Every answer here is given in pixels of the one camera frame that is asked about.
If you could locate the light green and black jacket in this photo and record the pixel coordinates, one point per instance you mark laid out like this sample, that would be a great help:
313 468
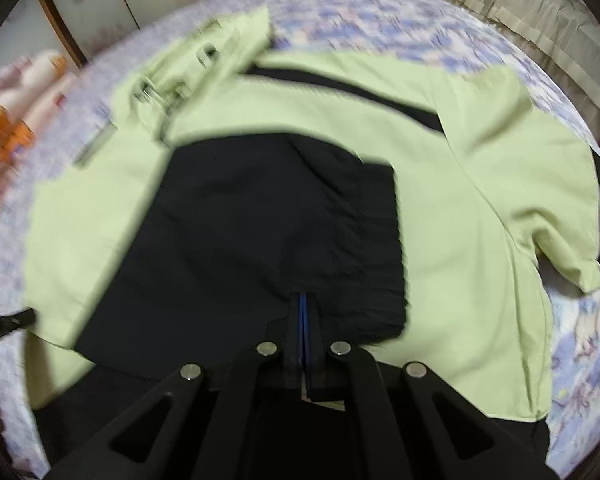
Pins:
480 210

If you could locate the floral panel wardrobe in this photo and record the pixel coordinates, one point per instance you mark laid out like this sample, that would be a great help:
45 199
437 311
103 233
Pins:
130 0

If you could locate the floral blue bedsheet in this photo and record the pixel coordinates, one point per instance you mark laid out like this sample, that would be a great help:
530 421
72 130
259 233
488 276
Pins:
380 25

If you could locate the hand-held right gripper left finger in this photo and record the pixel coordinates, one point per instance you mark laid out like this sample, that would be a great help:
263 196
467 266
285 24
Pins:
295 336

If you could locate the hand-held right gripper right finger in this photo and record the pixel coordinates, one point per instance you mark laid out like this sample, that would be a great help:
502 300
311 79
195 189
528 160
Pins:
314 340

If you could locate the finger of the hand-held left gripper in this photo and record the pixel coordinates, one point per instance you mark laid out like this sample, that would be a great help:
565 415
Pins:
7 325

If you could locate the beige ruffled bedspread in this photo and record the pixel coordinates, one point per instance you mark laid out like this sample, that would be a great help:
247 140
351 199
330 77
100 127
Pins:
530 5

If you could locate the pink printed pillow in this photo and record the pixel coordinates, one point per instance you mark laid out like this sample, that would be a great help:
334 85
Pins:
35 90

